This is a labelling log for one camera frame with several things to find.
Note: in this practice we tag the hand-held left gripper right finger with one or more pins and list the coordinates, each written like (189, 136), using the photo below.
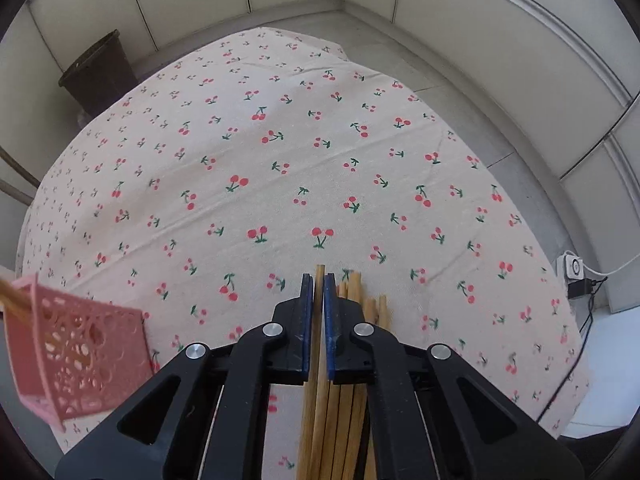
(330, 330)

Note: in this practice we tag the bunch of wooden chopsticks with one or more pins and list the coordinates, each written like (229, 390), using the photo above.
(345, 425)

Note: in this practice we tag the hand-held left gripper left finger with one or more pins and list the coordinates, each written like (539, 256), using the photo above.
(306, 330)

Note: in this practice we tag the grey mop pole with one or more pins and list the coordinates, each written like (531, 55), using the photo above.
(12, 192)

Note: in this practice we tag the cherry print tablecloth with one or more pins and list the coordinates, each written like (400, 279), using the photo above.
(260, 175)

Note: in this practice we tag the brown trash bin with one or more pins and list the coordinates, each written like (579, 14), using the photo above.
(100, 77)

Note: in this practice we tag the pink perforated utensil basket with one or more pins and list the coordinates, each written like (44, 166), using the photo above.
(85, 355)

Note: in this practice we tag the black power adapter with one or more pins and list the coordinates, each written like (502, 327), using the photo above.
(580, 289)

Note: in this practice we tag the white power adapter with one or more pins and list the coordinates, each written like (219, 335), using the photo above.
(570, 265)

